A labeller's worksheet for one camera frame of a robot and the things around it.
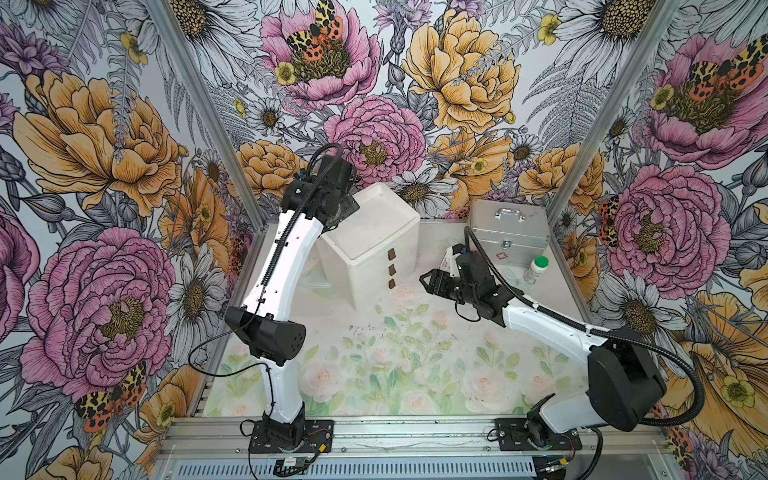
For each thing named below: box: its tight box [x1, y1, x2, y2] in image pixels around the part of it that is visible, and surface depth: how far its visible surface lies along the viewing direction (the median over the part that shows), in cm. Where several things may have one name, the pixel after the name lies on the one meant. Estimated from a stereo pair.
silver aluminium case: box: [470, 199, 550, 266], surface depth 103 cm
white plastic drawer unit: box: [317, 182, 421, 311], surface depth 89 cm
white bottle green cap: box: [523, 255, 549, 284], surface depth 101 cm
